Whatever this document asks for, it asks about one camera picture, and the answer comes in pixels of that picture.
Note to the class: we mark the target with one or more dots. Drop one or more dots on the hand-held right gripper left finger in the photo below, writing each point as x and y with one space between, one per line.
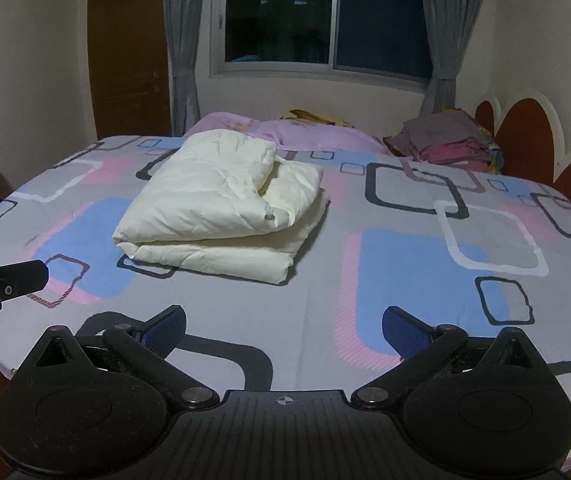
168 327

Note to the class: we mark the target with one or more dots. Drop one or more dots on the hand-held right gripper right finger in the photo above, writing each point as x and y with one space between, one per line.
405 330

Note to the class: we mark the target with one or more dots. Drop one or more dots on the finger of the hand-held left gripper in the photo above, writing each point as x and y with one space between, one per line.
20 277

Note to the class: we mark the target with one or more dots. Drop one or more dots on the cream white duvet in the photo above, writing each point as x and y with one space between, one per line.
215 195

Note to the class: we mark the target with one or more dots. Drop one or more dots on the pink folded clothes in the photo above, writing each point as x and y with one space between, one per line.
455 151

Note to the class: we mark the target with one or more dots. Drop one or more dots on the grey folded clothes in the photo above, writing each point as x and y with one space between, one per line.
435 130

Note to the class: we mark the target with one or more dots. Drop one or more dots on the bed with patterned sheet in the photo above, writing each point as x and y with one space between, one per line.
315 310

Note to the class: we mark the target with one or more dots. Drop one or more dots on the colourful printed cloth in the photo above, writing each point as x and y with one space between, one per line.
493 152

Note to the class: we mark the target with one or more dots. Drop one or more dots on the pink pillow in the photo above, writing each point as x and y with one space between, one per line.
315 135

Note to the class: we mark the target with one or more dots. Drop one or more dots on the yellow printed cloth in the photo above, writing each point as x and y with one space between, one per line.
315 117

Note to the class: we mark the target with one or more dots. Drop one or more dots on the red and white headboard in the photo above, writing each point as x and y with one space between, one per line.
530 135

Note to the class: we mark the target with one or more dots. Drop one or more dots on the brown wooden door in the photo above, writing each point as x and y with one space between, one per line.
130 60

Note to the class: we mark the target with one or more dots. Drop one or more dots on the grey curtain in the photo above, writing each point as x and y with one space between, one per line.
448 35
180 50

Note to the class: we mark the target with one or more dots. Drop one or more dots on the teal object behind window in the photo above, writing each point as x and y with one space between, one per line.
244 58

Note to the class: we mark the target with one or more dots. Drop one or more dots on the sliding glass window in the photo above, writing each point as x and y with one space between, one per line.
315 15

